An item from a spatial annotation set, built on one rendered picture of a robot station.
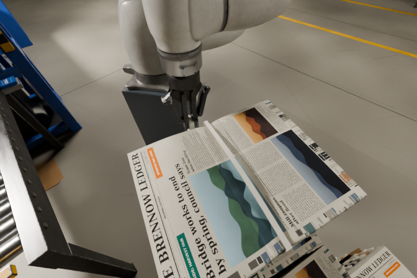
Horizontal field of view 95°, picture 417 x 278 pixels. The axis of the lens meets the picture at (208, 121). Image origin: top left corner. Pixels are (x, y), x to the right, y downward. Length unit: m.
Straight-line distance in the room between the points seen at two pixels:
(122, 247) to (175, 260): 1.19
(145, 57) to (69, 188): 1.44
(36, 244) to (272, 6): 0.82
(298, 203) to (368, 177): 1.59
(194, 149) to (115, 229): 1.22
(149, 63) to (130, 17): 0.12
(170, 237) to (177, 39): 0.32
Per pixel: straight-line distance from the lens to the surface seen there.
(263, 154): 0.42
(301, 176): 0.42
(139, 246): 1.49
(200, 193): 0.37
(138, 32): 0.58
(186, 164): 0.39
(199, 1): 0.35
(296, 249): 0.62
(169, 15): 0.35
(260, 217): 0.37
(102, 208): 1.67
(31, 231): 0.80
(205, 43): 0.63
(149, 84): 0.66
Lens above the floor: 1.40
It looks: 48 degrees down
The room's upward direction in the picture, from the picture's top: 2 degrees counter-clockwise
